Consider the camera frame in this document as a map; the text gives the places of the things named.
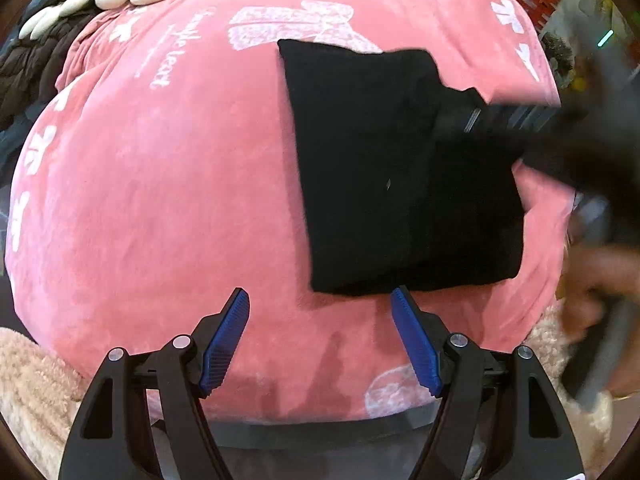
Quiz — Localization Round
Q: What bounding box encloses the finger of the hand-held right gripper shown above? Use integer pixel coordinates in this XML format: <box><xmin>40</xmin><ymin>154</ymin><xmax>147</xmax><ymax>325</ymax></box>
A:
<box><xmin>434</xmin><ymin>102</ymin><xmax>563</xmax><ymax>148</ymax></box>

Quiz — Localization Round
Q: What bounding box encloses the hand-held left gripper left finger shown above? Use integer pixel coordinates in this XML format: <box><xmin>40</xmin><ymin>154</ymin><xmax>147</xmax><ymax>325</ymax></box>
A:
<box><xmin>57</xmin><ymin>287</ymin><xmax>251</xmax><ymax>480</ymax></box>

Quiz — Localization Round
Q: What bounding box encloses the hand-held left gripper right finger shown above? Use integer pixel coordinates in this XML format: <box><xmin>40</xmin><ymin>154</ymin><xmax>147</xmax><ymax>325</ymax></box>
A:
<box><xmin>390</xmin><ymin>285</ymin><xmax>586</xmax><ymax>480</ymax></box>

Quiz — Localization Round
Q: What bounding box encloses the black sweater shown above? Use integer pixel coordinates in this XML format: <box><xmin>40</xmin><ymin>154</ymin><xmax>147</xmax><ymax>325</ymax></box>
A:
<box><xmin>277</xmin><ymin>39</ymin><xmax>531</xmax><ymax>297</ymax></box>

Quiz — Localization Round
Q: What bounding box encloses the person's right hand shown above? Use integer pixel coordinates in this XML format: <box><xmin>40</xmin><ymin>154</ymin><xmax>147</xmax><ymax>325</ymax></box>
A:
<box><xmin>559</xmin><ymin>246</ymin><xmax>640</xmax><ymax>397</ymax></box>

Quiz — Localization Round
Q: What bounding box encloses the green potted plant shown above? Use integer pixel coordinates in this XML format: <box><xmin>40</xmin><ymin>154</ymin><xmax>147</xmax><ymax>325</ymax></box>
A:
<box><xmin>540</xmin><ymin>32</ymin><xmax>576</xmax><ymax>86</ymax></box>

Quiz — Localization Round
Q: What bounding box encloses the cream fleece blanket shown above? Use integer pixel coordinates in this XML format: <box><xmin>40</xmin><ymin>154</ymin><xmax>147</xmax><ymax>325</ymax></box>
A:
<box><xmin>525</xmin><ymin>300</ymin><xmax>616</xmax><ymax>480</ymax></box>
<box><xmin>0</xmin><ymin>327</ymin><xmax>96</xmax><ymax>480</ymax></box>

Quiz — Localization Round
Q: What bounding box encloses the pink printed blanket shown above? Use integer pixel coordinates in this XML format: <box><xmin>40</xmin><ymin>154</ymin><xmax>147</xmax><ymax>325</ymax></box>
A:
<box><xmin>2</xmin><ymin>0</ymin><xmax>576</xmax><ymax>423</ymax></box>

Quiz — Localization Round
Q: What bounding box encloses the brown puffer jacket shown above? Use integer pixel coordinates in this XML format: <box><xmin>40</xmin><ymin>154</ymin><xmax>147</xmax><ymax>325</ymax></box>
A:
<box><xmin>0</xmin><ymin>17</ymin><xmax>96</xmax><ymax>131</ymax></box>

